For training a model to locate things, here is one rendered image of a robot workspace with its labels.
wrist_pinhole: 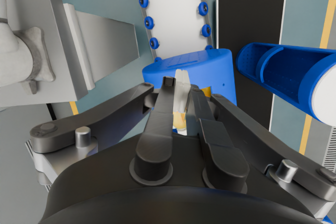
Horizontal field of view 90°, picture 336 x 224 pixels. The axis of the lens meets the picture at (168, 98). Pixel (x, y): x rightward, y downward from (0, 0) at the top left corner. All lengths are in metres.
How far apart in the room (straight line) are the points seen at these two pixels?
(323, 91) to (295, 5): 1.21
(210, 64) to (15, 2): 0.64
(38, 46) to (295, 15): 1.83
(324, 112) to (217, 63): 0.53
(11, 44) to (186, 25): 0.55
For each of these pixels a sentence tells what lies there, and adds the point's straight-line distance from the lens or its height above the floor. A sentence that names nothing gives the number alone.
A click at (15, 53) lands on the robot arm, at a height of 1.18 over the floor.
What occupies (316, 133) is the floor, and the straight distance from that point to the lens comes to 2.44.
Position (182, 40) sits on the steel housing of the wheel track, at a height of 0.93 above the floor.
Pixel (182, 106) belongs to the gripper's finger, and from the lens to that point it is 0.16.
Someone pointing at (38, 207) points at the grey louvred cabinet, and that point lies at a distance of 2.22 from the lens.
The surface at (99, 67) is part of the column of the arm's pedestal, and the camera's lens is 0.88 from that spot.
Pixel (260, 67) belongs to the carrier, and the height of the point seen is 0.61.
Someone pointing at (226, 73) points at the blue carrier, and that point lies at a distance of 0.48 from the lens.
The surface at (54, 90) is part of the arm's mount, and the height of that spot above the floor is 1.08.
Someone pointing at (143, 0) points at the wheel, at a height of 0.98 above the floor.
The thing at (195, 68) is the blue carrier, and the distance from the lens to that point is 0.42.
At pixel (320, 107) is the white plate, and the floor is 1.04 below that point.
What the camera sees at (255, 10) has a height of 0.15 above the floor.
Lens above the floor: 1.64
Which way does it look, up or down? 69 degrees down
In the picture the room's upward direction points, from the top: 171 degrees counter-clockwise
